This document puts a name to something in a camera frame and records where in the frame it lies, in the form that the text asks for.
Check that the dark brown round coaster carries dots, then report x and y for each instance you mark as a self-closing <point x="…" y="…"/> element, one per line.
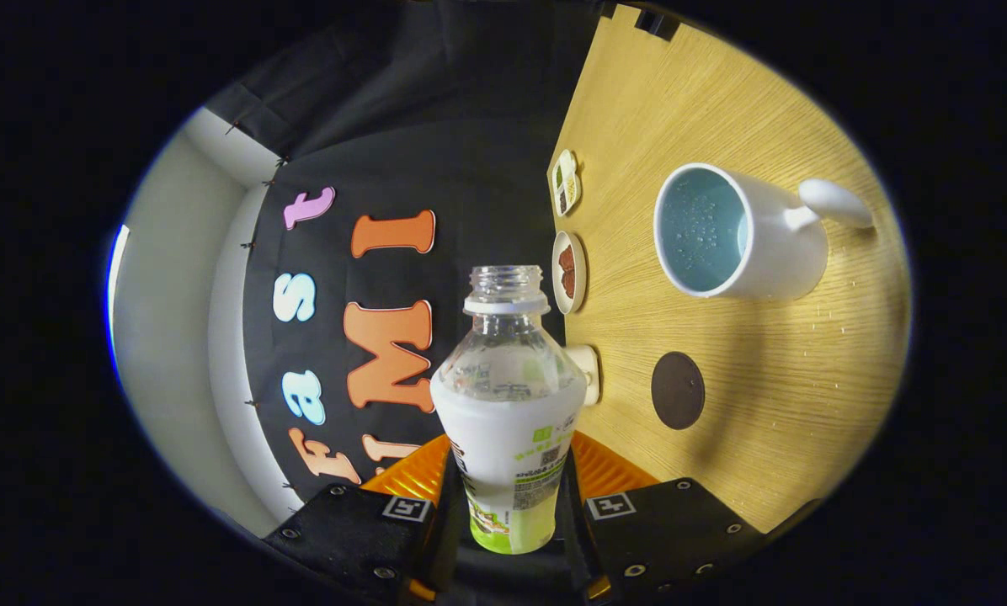
<point x="678" y="391"/>

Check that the wooden table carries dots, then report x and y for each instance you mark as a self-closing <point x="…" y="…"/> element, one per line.
<point x="773" y="421"/>

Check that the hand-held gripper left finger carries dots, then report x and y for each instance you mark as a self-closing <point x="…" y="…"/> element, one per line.
<point x="442" y="530"/>

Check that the white toaster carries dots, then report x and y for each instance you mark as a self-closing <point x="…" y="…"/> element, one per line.
<point x="589" y="374"/>

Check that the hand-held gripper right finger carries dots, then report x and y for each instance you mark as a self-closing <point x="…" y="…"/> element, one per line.
<point x="575" y="539"/>

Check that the clear juice bottle white label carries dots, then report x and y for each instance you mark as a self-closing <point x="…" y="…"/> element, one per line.
<point x="508" y="421"/>

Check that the white divided dish with grains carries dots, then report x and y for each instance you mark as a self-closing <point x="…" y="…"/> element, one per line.
<point x="567" y="181"/>

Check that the round plate with meat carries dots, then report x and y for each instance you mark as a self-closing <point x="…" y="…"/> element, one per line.
<point x="567" y="273"/>

